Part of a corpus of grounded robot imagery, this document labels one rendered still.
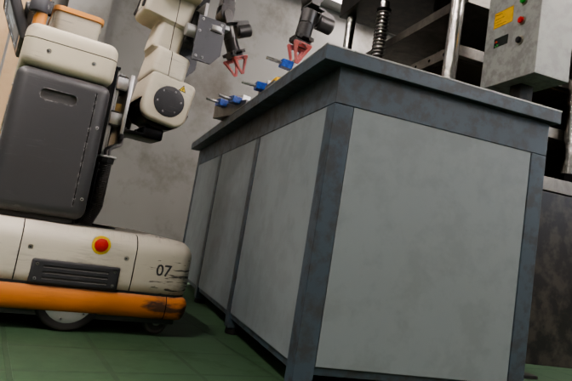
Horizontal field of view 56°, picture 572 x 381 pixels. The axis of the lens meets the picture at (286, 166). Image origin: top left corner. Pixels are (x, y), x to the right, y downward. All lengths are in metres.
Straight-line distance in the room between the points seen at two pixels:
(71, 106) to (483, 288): 1.20
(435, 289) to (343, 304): 0.25
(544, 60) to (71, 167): 1.64
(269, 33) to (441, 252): 4.10
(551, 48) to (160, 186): 3.33
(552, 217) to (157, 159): 3.17
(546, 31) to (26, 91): 1.75
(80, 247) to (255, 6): 3.99
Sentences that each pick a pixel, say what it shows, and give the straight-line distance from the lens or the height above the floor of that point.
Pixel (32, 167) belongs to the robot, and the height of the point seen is 0.42.
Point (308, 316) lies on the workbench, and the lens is 1.25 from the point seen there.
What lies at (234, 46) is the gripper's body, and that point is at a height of 1.09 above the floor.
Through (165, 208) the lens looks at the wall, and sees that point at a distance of 4.69.
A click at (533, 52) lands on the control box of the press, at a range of 2.20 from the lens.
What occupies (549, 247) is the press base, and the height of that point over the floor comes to 0.49.
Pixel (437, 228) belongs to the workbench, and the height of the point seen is 0.43.
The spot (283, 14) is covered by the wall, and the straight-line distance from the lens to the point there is 5.40.
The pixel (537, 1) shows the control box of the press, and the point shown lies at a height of 1.35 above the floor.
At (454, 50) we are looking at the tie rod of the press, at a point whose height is 1.23.
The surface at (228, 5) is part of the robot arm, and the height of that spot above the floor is 1.25.
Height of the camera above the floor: 0.34
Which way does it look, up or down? 8 degrees up
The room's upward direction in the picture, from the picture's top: 9 degrees clockwise
